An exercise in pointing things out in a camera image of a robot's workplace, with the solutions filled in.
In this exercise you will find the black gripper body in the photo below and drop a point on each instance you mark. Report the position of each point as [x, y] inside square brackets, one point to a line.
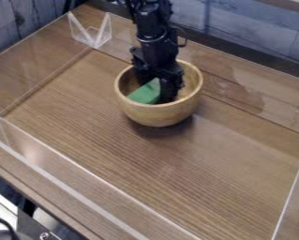
[157, 49]

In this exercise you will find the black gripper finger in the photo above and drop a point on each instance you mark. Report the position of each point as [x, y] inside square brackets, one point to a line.
[144, 72]
[171, 83]

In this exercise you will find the green rectangular block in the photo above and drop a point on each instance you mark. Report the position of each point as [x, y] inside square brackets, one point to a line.
[148, 93]

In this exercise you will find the round wooden bowl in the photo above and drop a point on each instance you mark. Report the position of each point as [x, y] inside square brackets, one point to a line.
[167, 114]

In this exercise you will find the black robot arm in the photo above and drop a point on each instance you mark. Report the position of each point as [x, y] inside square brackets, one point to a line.
[151, 14]

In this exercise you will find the clear acrylic front barrier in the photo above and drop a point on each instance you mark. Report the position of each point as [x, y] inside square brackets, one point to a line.
[97, 209]

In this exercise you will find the clear acrylic corner bracket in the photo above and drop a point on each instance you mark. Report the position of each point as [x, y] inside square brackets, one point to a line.
[91, 36]

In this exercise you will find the black metal mount with bolt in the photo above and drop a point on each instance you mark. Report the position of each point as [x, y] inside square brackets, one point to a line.
[38, 226]

